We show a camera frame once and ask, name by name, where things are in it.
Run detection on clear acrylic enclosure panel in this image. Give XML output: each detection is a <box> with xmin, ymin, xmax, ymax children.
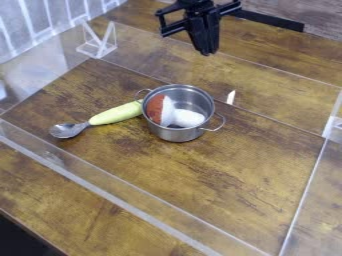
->
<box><xmin>0</xmin><ymin>119</ymin><xmax>270</xmax><ymax>256</ymax></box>

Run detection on silver metal pot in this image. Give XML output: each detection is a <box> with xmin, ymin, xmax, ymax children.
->
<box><xmin>142</xmin><ymin>84</ymin><xmax>226</xmax><ymax>142</ymax></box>

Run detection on red and white plush mushroom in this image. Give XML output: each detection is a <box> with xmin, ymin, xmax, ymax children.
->
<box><xmin>146</xmin><ymin>94</ymin><xmax>206</xmax><ymax>128</ymax></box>

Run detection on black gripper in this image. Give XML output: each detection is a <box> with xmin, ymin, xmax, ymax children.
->
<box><xmin>154</xmin><ymin>0</ymin><xmax>245</xmax><ymax>57</ymax></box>

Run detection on clear acrylic stand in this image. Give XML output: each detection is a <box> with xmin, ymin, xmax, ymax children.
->
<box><xmin>76</xmin><ymin>22</ymin><xmax>118</xmax><ymax>59</ymax></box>

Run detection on spoon with yellow-green handle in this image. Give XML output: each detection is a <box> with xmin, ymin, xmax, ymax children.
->
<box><xmin>50</xmin><ymin>100</ymin><xmax>142</xmax><ymax>139</ymax></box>

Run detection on black baseboard strip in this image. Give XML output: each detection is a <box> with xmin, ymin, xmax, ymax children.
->
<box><xmin>217</xmin><ymin>1</ymin><xmax>305</xmax><ymax>32</ymax></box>

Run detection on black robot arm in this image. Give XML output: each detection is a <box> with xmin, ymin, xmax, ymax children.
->
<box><xmin>155</xmin><ymin>0</ymin><xmax>242</xmax><ymax>56</ymax></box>

